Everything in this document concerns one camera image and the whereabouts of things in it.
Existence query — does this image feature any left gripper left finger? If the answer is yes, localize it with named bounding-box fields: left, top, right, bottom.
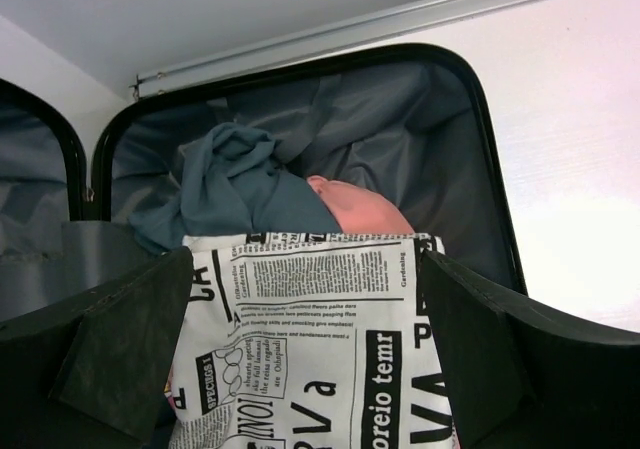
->
left=49, top=248, right=193, bottom=442

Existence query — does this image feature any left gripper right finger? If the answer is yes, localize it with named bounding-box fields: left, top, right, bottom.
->
left=419, top=252, right=535, bottom=447

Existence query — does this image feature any grey-blue shirt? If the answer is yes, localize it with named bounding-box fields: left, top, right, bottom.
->
left=129, top=123, right=341, bottom=253

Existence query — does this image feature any pink Snoopy sweatshirt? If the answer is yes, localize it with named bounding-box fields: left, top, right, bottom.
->
left=307, top=175, right=414, bottom=235

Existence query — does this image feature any blue open suitcase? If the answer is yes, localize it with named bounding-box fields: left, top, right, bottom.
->
left=1, top=44, right=526, bottom=320

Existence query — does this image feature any newspaper print fabric bag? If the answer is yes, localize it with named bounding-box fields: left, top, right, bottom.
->
left=167, top=233, right=458, bottom=448

